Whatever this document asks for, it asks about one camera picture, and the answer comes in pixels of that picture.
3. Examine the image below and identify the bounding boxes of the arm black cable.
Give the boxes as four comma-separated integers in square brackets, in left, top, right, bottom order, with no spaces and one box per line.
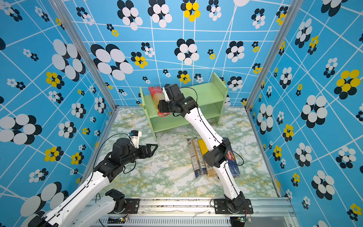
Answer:
[85,133,138,196]
[178,86,245,199]

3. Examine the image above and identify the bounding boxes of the green two-tier wooden shelf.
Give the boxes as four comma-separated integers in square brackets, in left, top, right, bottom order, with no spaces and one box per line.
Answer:
[140,73,228,139]

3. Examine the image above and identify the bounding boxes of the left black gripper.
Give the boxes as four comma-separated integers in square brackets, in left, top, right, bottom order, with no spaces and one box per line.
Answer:
[122,143,159,166]

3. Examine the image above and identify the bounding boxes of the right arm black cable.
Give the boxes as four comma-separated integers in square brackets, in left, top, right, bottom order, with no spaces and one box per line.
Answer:
[178,86,245,199]

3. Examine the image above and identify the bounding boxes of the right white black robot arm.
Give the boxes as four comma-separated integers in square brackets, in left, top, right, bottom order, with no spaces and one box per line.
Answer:
[158,84,253,214]

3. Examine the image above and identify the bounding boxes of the green circuit board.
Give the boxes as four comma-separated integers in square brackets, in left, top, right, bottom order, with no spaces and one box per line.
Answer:
[107,216,129,224]
[230,217,251,227]

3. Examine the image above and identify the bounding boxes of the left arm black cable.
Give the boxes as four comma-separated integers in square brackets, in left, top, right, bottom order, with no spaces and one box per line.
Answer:
[85,133,138,196]

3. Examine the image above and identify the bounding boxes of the dark blue Barilla spaghetti package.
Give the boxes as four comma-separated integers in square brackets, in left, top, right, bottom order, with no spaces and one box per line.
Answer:
[226,145,240,178]

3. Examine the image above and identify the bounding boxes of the red spaghetti package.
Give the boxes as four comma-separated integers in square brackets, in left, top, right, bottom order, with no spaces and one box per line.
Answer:
[148,86,169,117]

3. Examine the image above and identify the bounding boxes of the right green circuit board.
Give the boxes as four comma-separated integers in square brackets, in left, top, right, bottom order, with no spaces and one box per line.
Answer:
[230,217,251,227]

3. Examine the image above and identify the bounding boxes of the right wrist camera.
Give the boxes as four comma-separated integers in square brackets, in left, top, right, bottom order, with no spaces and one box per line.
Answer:
[162,84,170,101]

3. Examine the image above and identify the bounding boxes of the clear blue-label spaghetti package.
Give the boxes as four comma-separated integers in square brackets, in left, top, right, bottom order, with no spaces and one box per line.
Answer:
[187,138,207,178]

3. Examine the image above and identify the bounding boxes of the yellow spaghetti package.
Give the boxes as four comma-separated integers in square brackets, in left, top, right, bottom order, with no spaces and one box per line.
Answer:
[198,139,216,177]

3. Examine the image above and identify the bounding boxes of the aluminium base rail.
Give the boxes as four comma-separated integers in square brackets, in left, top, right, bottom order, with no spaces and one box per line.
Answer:
[86,198,300,227]

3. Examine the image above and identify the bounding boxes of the left green circuit board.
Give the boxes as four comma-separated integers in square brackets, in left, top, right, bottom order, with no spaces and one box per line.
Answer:
[107,216,129,224]

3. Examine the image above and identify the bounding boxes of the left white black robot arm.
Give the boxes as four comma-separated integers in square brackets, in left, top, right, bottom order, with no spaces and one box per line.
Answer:
[27,137,158,227]

